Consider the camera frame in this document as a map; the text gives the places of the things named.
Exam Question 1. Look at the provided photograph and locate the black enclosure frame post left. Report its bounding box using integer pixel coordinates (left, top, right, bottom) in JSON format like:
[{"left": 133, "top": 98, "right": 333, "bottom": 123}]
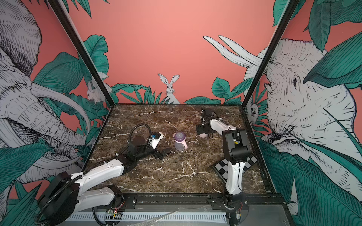
[{"left": 47, "top": 1, "right": 115, "bottom": 108}]

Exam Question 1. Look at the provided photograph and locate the clear baby bottle body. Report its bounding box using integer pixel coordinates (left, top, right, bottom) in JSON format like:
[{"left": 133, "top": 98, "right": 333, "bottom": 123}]
[{"left": 174, "top": 141, "right": 188, "bottom": 151}]

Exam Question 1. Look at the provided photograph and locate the pink dome bottle cap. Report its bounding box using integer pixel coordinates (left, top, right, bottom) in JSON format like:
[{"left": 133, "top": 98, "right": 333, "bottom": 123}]
[{"left": 199, "top": 133, "right": 208, "bottom": 138}]

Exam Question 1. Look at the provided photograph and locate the pink bottle handle ring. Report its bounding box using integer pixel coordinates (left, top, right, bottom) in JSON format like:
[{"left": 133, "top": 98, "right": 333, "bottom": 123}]
[{"left": 173, "top": 132, "right": 189, "bottom": 150}]

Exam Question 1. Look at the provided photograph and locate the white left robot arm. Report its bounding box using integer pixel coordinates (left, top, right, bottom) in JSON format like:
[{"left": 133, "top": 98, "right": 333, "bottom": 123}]
[{"left": 35, "top": 132, "right": 164, "bottom": 226}]

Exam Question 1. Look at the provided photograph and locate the black enclosure frame post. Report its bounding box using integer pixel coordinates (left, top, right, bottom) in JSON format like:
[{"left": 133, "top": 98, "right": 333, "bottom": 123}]
[
  {"left": 47, "top": 1, "right": 115, "bottom": 108},
  {"left": 241, "top": 0, "right": 299, "bottom": 109}
]

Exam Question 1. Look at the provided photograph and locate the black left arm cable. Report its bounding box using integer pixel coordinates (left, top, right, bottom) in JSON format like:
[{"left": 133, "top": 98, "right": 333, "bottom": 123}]
[{"left": 128, "top": 123, "right": 153, "bottom": 150}]

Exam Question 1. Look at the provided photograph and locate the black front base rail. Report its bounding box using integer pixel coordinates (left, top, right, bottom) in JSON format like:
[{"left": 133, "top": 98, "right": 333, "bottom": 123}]
[{"left": 121, "top": 193, "right": 286, "bottom": 211}]

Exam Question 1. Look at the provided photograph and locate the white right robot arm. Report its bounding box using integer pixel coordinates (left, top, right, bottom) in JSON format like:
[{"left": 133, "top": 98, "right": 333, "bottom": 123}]
[{"left": 196, "top": 108, "right": 250, "bottom": 195}]

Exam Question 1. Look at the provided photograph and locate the black enclosure frame post right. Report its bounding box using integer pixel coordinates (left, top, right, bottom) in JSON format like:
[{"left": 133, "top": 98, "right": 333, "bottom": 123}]
[{"left": 241, "top": 0, "right": 299, "bottom": 109}]

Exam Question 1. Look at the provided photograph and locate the folding chess board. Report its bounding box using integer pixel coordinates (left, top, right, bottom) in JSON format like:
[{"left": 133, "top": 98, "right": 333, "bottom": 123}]
[{"left": 212, "top": 155, "right": 258, "bottom": 183}]

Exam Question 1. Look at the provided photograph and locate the purple collar with nipple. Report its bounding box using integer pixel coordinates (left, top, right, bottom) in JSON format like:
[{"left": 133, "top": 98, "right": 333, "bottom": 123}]
[{"left": 174, "top": 131, "right": 186, "bottom": 143}]

